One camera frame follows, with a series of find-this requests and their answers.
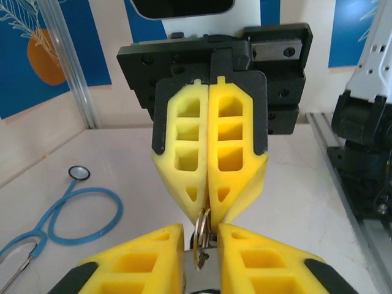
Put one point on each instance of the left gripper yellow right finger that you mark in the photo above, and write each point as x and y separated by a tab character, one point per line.
269	266

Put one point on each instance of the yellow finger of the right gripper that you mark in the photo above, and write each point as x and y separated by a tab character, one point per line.
171	174
248	171

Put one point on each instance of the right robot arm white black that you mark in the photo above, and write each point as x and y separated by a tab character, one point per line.
370	61

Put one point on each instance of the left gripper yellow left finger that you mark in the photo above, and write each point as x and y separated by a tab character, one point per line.
137	263

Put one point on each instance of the blue stethoscope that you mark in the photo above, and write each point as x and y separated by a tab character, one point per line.
80	172

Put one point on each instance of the aluminium frame post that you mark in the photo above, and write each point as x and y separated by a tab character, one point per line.
70	67

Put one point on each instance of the aluminium mounting rail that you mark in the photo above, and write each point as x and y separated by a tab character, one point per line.
324	131

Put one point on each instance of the silver keyring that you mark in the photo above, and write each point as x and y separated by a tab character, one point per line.
198	226

